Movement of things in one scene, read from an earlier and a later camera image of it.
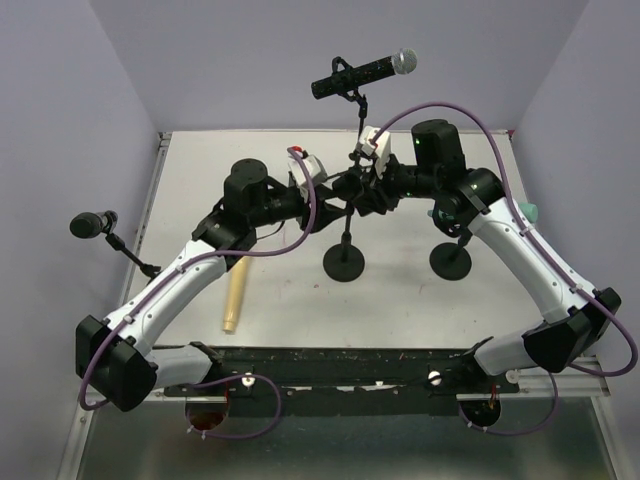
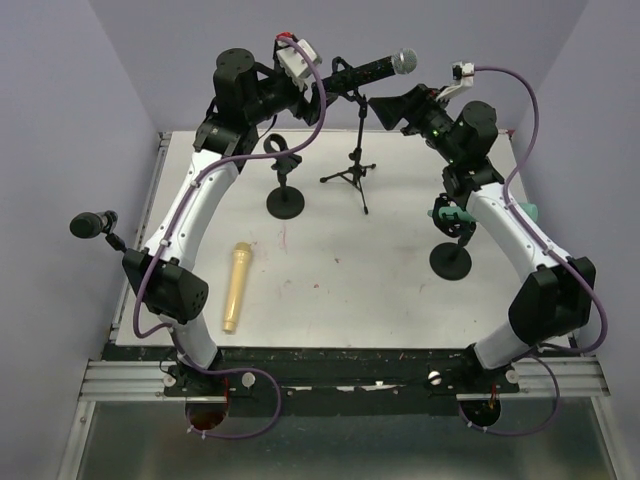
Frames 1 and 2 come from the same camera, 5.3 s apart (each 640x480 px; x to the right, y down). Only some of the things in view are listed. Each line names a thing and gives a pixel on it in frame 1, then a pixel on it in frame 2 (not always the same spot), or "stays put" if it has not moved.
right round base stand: (451, 261) stays put
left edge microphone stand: (117, 243) stays put
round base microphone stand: (344, 262) → (283, 202)
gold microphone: (235, 294) stays put
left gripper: (325, 212) → (310, 111)
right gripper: (371, 188) → (423, 103)
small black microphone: (87, 224) stays put
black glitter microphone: (403, 61) stays put
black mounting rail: (347, 381) stays put
